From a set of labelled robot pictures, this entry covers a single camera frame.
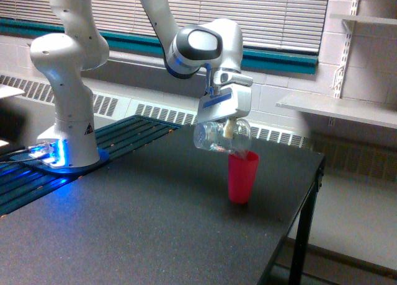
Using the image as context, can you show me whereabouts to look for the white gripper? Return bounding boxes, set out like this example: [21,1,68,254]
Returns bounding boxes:
[197,68,253,138]

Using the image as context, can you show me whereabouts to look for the clear plastic cup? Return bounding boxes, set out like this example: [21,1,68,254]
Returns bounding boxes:
[194,118,252,152]

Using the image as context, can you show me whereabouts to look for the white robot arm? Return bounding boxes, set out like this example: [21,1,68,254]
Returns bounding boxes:
[30,0,253,169]

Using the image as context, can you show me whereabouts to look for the small colourful pieces in cup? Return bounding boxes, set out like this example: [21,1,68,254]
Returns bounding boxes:
[218,146,249,159]

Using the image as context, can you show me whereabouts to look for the pink plastic cup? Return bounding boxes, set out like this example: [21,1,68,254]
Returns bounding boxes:
[228,151,260,204]

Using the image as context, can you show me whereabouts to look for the black table leg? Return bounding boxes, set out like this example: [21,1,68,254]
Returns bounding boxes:
[288,157,326,285]

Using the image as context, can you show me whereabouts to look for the white radiator vent cover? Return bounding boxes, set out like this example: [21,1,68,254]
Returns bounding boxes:
[1,74,312,149]

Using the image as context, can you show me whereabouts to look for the window blinds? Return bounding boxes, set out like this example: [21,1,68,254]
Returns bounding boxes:
[0,0,330,55]

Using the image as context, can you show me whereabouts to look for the white shelf bracket rail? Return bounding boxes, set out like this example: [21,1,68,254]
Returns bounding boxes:
[331,0,360,99]

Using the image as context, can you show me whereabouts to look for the white lower wall shelf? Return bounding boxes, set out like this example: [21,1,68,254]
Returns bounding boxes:
[276,93,396,129]

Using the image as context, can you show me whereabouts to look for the white wall shelf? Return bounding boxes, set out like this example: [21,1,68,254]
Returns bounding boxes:
[330,14,397,26]
[276,93,396,129]

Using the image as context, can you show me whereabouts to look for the white upper wall shelf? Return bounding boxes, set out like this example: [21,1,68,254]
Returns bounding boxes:
[330,14,397,26]

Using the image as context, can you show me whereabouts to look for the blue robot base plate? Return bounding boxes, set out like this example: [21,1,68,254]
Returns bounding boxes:
[9,147,110,176]

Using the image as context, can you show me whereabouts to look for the black cable at base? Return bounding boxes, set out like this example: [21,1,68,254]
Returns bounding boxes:
[0,146,35,165]

